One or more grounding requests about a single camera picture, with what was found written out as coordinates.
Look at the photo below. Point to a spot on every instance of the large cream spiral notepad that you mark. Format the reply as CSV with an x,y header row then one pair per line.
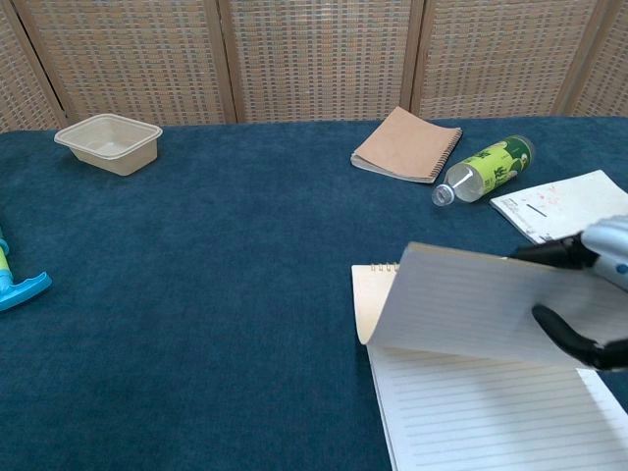
x,y
471,353

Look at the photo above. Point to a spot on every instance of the woven rattan folding screen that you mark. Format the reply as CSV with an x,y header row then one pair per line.
x,y
314,59

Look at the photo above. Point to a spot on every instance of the clear bottle with green label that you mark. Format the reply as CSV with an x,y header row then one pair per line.
x,y
486,172

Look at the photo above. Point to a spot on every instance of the beige plastic food container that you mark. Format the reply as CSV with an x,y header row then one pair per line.
x,y
110,144

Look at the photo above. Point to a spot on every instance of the dark blue tablecloth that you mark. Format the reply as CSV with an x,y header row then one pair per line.
x,y
172,304

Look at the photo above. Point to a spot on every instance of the blue and green plastic toy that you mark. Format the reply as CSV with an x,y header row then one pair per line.
x,y
17,287

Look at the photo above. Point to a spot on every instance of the brown kraft spiral notebook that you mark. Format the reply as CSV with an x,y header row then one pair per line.
x,y
404,144

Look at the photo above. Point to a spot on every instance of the white notepad with orange edge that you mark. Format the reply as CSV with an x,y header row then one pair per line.
x,y
559,206

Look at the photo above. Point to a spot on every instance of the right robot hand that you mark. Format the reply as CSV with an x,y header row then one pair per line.
x,y
596,255

